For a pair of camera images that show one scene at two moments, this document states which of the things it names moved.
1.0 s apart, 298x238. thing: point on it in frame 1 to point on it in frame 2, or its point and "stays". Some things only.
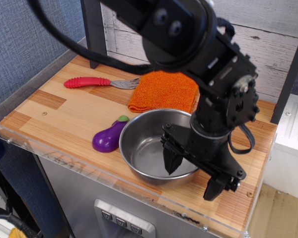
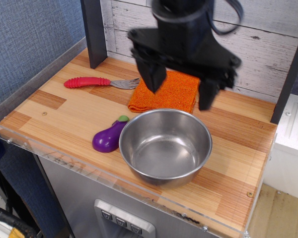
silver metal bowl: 142,150 stays
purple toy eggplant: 107,140 stays
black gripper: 211,152 to 184,41
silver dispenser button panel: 114,221 stays
